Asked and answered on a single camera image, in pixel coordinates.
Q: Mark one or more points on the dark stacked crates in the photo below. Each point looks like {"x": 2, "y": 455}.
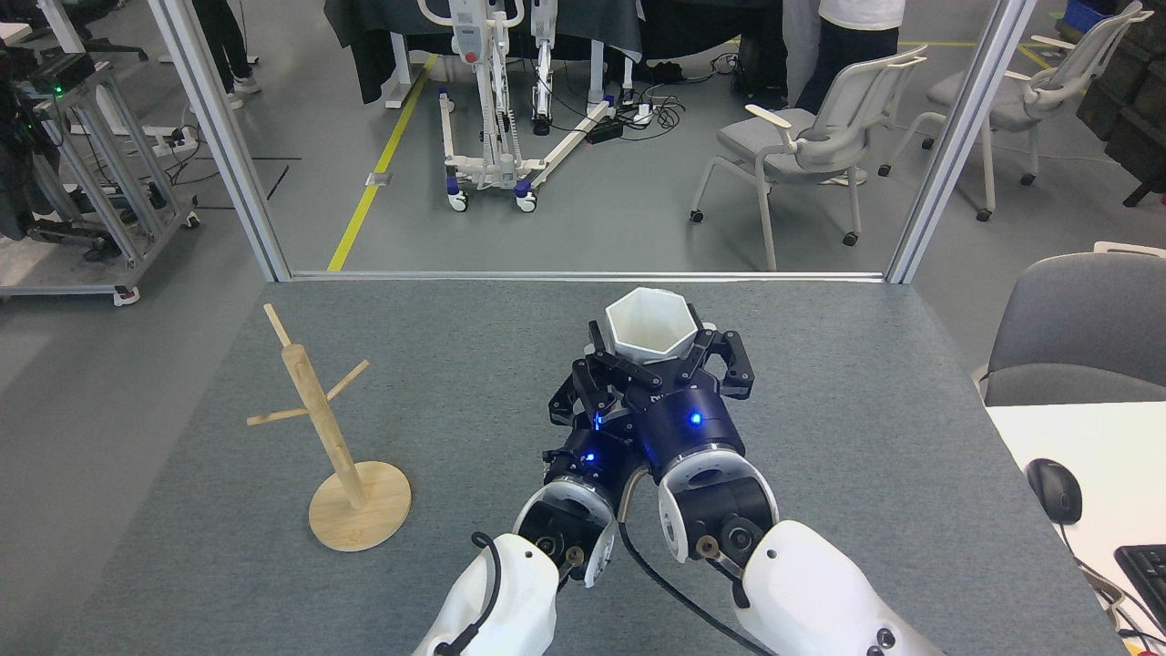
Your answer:
{"x": 1130, "y": 109}

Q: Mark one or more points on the silver table edge rail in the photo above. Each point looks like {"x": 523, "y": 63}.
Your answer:
{"x": 455, "y": 275}

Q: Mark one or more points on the white faceted cup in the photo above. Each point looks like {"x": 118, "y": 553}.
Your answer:
{"x": 651, "y": 323}

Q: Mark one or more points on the blue bin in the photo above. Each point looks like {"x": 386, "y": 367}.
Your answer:
{"x": 1089, "y": 14}

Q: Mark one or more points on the white stand on wheels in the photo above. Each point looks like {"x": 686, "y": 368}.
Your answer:
{"x": 496, "y": 91}

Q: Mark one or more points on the black power strip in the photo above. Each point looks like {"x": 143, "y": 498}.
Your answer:
{"x": 604, "y": 132}

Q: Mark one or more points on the metal frame cart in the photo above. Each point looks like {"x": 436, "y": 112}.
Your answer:
{"x": 100, "y": 182}

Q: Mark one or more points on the white power strip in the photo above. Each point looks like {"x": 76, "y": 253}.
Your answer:
{"x": 638, "y": 113}
{"x": 173, "y": 138}

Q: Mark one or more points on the black cloth covered table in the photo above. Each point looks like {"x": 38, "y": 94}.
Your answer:
{"x": 364, "y": 36}

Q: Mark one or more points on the wooden cup storage rack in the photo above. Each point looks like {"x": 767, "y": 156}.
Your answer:
{"x": 351, "y": 524}

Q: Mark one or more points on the black keyboard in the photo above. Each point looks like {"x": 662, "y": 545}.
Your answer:
{"x": 1148, "y": 579}

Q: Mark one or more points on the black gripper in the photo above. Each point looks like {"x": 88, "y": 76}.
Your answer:
{"x": 688, "y": 424}
{"x": 592, "y": 451}

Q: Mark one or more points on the metal floor plate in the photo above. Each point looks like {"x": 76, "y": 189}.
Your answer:
{"x": 378, "y": 179}

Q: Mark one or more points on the white desk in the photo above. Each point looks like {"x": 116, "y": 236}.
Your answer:
{"x": 1111, "y": 456}

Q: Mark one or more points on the grey chair with white frame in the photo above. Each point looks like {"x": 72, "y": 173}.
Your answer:
{"x": 783, "y": 146}
{"x": 1007, "y": 109}

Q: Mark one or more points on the black computer mouse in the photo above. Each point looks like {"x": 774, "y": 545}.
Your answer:
{"x": 1055, "y": 492}

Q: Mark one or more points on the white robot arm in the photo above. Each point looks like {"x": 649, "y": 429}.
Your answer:
{"x": 811, "y": 592}
{"x": 519, "y": 592}

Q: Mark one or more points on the silver frame post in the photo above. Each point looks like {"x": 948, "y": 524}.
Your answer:
{"x": 956, "y": 137}
{"x": 223, "y": 137}

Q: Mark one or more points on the person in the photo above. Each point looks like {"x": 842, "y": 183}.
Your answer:
{"x": 795, "y": 46}
{"x": 223, "y": 36}
{"x": 852, "y": 36}

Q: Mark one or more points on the dark grey office chair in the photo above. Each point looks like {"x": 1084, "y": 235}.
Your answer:
{"x": 1084, "y": 319}

